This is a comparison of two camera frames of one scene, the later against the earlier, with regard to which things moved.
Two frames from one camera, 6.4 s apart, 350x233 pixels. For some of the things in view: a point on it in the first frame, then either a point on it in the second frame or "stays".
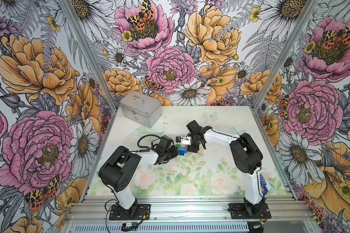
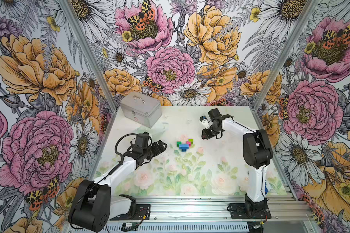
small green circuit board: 129,224 stays
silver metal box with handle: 141,108 stays
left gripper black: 174,153 → 154,145
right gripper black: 193,149 → 207,135
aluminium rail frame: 186,208 stays
